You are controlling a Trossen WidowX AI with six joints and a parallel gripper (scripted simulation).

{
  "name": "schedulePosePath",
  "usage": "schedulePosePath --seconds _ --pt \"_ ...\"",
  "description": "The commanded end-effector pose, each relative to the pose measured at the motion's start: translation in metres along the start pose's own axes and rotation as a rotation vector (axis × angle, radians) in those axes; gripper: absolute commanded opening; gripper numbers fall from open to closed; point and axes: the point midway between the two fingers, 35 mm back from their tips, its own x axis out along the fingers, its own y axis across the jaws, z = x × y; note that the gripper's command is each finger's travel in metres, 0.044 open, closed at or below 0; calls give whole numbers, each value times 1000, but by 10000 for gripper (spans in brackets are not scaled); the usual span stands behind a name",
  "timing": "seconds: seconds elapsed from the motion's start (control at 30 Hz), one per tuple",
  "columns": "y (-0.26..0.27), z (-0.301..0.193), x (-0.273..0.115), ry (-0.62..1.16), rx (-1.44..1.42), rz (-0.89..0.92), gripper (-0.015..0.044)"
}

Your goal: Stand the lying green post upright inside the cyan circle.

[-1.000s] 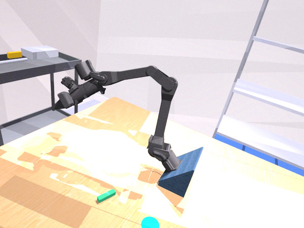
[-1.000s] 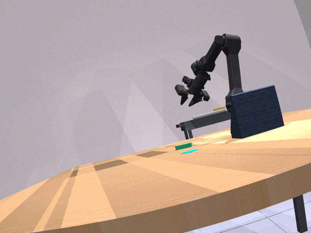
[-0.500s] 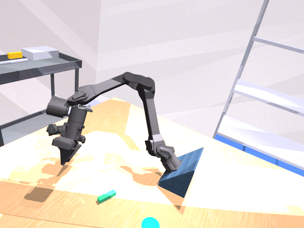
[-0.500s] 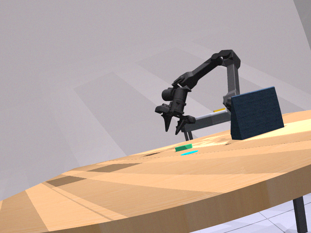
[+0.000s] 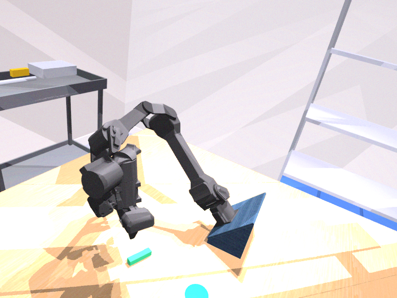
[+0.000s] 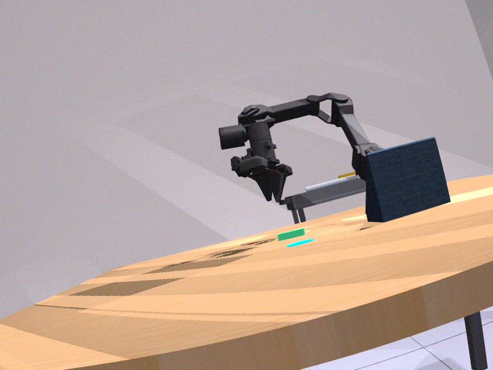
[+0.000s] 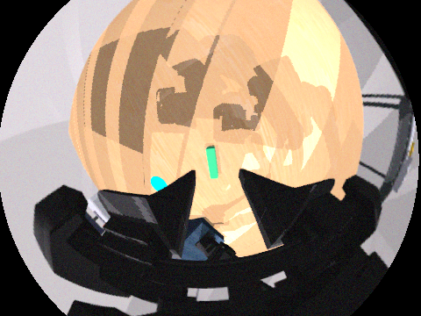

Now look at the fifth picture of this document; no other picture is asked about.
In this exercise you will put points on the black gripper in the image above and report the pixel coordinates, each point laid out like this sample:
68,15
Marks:
132,218

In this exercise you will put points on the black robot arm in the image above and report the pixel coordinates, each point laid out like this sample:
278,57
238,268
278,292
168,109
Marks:
101,176

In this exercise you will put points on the cyan circle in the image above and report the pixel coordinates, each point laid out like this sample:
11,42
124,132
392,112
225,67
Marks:
196,291

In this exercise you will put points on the green rectangular block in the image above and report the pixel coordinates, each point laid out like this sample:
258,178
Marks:
139,256

